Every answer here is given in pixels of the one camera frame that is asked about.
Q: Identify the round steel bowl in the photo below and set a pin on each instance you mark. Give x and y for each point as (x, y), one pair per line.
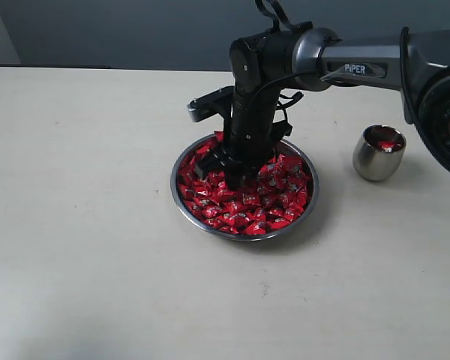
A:
(285, 147)

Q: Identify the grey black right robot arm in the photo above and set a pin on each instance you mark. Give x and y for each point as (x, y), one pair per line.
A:
(415, 64)

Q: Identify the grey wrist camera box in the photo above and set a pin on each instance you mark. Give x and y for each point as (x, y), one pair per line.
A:
(218, 102)

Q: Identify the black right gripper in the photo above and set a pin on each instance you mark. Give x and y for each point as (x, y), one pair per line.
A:
(249, 136)

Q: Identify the pile of red candies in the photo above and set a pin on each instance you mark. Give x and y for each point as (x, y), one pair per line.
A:
(276, 199)

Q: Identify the steel cup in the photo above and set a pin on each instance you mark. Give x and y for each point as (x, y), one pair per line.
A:
(371, 163)

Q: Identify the red candy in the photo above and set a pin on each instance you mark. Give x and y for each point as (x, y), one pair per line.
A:
(388, 146)

